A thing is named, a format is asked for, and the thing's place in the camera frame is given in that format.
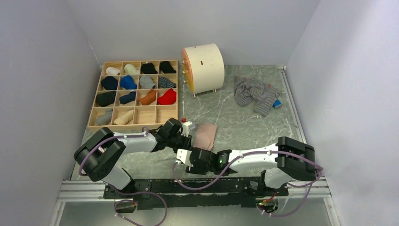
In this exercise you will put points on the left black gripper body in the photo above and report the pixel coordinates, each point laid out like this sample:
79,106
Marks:
178,141

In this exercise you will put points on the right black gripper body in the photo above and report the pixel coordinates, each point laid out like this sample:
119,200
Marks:
197,169

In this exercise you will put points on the pink beige underwear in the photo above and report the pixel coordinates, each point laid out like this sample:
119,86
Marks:
205,136

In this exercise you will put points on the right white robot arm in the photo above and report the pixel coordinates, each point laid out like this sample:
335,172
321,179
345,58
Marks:
286,160

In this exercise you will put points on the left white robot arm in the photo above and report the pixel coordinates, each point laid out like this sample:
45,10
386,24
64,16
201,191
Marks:
98,156

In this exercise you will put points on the grey striped underwear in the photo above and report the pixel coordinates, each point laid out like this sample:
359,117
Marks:
251,89

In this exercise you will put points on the red rolled sock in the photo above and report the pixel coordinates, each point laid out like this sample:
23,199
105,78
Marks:
168,98

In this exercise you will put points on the orange rolled sock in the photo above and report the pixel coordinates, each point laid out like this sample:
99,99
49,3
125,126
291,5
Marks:
149,98

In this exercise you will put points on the striped dark rolled sock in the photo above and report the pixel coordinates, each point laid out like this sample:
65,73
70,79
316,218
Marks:
165,83

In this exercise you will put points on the dark navy rolled sock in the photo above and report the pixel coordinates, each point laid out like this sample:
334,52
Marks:
130,97

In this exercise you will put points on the wooden compartment tray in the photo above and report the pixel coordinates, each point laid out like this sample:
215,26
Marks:
134,115

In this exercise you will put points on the light grey rolled sock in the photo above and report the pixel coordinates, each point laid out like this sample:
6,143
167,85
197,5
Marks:
105,118

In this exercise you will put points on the blue rolled sock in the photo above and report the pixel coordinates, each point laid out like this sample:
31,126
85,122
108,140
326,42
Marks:
128,83

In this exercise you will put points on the black rolled sock right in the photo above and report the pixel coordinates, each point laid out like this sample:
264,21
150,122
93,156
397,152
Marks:
166,67

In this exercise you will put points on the black ribbed rolled sock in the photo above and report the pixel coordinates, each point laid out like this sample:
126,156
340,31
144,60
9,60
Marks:
106,98

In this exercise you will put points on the cream rolled sock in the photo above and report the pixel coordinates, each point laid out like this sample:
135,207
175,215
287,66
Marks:
130,69

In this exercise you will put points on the cream cylindrical drum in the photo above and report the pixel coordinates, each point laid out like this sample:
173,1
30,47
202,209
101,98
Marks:
203,68

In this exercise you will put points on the white rolled sock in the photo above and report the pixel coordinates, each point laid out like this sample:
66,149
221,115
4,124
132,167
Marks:
112,71

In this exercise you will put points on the blue small object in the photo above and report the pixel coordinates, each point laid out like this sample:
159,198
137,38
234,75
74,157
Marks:
277,104

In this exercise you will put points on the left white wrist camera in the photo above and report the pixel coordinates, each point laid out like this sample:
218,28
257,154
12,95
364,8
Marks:
187,126

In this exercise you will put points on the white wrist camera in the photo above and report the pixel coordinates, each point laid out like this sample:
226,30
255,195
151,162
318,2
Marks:
183,157
187,126

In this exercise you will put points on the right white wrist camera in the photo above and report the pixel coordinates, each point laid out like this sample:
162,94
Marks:
183,157

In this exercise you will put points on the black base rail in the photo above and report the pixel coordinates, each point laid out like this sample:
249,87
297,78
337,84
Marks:
157,193

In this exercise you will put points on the aluminium frame rail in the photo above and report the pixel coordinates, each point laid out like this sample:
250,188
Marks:
88,191

